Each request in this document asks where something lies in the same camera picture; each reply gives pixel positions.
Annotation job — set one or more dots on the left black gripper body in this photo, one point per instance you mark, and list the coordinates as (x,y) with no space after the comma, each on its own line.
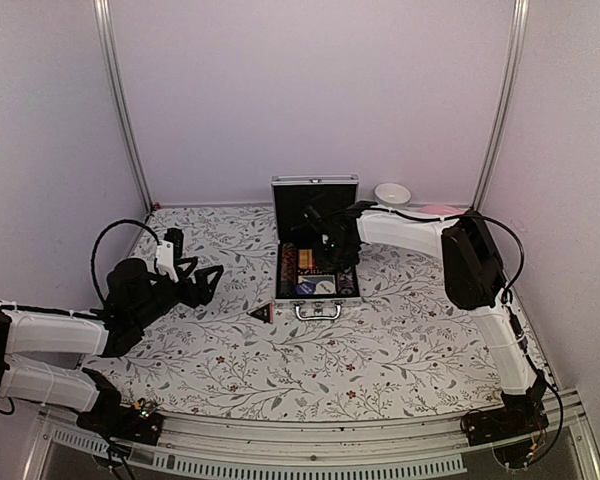
(190,297)

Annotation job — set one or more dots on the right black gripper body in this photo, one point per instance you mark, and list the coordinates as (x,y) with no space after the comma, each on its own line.
(336,257)

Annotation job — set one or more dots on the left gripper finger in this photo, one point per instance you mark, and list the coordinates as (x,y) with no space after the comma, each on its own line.
(206,282)
(186,266)

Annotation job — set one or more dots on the red playing card deck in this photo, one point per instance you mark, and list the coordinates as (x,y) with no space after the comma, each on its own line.
(306,260)

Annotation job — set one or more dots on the aluminium poker case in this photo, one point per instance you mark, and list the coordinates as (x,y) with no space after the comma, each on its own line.
(330,195)

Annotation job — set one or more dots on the triangular all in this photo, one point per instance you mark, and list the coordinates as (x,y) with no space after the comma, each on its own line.
(263,313)

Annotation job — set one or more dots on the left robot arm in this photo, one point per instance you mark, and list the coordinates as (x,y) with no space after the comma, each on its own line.
(137,297)

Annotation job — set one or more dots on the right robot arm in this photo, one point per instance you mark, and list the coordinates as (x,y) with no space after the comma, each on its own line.
(473,275)

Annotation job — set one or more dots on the right poker chip row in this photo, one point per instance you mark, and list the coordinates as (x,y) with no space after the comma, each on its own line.
(346,283)

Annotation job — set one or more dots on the poker chip row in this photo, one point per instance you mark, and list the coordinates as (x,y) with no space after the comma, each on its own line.
(288,266)
(346,283)

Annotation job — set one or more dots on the white dealer chip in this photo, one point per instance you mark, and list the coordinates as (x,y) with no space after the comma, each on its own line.
(325,287)

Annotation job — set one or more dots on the blue playing card deck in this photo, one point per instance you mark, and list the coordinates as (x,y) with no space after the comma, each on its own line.
(316,278)

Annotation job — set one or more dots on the blue small blind chip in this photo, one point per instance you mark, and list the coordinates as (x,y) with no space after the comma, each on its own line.
(305,289)

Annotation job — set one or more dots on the left poker chip row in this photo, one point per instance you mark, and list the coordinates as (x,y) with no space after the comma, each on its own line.
(288,266)

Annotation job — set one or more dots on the white bowl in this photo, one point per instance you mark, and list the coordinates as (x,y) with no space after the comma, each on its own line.
(392,194)

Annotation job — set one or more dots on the pink plate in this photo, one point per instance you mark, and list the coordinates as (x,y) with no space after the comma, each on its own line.
(440,210)

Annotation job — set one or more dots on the floral table cloth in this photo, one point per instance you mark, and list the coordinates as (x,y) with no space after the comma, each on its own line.
(403,350)

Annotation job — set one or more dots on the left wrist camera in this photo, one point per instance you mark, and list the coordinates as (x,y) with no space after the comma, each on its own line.
(169,250)

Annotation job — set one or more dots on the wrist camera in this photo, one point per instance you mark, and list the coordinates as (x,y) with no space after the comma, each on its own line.
(317,222)
(169,250)

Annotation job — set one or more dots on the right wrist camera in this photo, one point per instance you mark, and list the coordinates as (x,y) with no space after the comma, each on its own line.
(317,222)

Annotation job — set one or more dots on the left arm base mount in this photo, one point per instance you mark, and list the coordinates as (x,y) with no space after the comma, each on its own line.
(111,420)

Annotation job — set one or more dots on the front aluminium rail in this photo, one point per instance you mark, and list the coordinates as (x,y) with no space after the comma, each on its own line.
(406,447)

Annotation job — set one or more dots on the right aluminium frame post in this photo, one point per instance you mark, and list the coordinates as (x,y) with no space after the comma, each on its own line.
(512,63)

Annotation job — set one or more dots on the aluminium frame post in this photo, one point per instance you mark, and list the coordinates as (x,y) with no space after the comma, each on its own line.
(512,63)
(105,30)

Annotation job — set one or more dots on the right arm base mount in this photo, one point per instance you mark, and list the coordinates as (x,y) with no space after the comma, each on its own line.
(519,415)

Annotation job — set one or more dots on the left aluminium frame post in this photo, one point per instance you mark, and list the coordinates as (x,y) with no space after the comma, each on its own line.
(105,30)

